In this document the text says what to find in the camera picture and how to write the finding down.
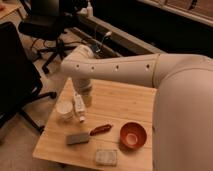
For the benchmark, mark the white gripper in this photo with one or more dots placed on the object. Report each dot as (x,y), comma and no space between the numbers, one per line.
(84,88)

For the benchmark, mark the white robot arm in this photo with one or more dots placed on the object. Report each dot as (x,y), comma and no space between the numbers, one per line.
(182,136)

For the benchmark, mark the white plastic bottle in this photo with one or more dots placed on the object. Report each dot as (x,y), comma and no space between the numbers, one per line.
(79,107)

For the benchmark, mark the white paper cup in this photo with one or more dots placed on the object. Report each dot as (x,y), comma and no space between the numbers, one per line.
(65,110)

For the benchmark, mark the white desk lamp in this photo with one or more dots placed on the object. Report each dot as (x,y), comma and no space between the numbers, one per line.
(106,36)

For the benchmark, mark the grey sponge block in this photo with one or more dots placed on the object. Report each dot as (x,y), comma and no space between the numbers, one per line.
(77,138)

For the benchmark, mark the small wooden table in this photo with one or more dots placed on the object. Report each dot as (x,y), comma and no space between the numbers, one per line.
(112,103)

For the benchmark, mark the black office chair left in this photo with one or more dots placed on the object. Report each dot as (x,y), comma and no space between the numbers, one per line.
(20,82)

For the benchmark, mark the black office chair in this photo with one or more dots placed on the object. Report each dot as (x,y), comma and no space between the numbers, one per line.
(47,20)
(20,82)

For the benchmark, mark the red bowl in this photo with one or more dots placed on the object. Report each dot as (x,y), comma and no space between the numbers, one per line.
(133,135)

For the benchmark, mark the black office chair back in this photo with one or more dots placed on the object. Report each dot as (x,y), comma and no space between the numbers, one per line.
(47,20)

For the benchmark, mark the white spray bottle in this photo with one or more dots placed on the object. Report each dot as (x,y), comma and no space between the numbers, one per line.
(89,9)

